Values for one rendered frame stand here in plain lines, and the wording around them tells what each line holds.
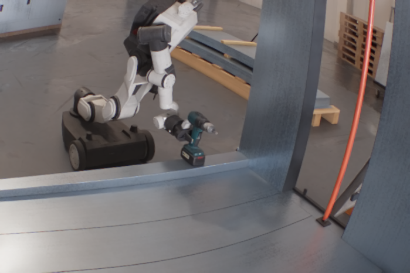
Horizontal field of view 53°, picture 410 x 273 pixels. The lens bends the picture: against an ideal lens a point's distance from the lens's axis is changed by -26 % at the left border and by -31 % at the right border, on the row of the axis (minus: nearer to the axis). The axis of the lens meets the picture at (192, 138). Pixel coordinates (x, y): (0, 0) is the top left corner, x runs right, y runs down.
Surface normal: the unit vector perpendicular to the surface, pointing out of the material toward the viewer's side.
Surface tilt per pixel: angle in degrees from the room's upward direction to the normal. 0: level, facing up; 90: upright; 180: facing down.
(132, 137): 45
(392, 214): 90
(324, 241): 0
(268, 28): 90
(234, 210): 0
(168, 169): 0
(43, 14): 90
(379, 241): 90
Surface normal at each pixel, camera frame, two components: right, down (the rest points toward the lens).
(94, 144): 0.54, -0.35
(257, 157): -0.82, 0.10
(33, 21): 0.55, 0.42
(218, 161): 0.16, -0.90
